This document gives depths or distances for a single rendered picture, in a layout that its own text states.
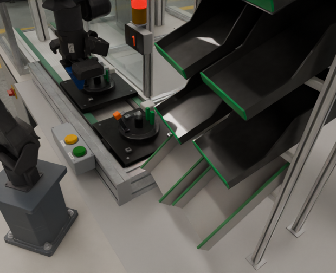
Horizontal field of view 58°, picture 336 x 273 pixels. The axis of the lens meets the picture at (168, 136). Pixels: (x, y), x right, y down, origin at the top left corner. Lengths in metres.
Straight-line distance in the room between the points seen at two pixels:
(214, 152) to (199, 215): 0.19
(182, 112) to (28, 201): 0.40
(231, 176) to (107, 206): 0.48
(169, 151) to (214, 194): 0.19
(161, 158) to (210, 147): 0.24
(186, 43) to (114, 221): 0.55
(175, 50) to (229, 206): 0.37
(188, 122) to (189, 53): 0.16
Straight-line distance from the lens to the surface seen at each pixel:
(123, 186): 0.90
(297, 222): 0.97
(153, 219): 0.93
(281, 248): 0.95
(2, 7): 1.61
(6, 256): 0.95
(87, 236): 0.92
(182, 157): 0.81
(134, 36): 1.10
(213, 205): 0.74
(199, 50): 0.62
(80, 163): 0.98
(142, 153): 0.96
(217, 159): 0.62
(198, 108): 0.71
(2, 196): 0.80
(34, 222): 0.83
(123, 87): 1.28
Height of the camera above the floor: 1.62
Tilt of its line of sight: 40 degrees down
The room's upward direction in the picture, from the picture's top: 3 degrees clockwise
